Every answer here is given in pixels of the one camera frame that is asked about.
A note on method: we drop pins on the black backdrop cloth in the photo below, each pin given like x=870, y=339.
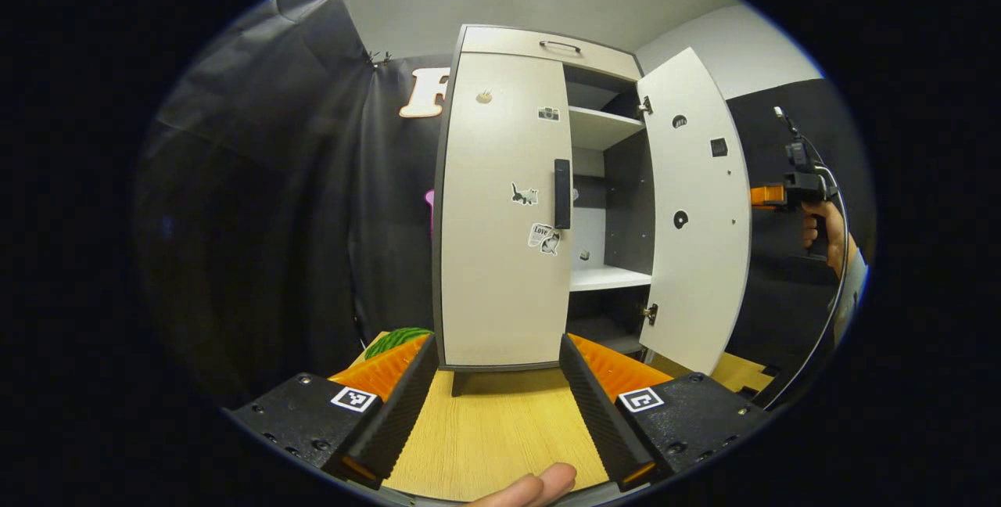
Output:
x=274, y=217

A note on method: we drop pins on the white double-door shoe cabinet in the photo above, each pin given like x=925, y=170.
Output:
x=626, y=202

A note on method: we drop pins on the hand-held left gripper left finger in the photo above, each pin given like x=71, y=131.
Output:
x=403, y=413

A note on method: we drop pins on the white cabinet drawer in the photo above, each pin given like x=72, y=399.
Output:
x=508, y=41

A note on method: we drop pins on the white shoe cabinet door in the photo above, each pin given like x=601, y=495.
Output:
x=696, y=296
x=493, y=280

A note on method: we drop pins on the green striped watermelon toy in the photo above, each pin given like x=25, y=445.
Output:
x=395, y=339

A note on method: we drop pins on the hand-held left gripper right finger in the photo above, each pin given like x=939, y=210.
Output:
x=598, y=417

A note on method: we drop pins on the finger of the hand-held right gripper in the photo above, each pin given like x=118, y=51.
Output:
x=766, y=195

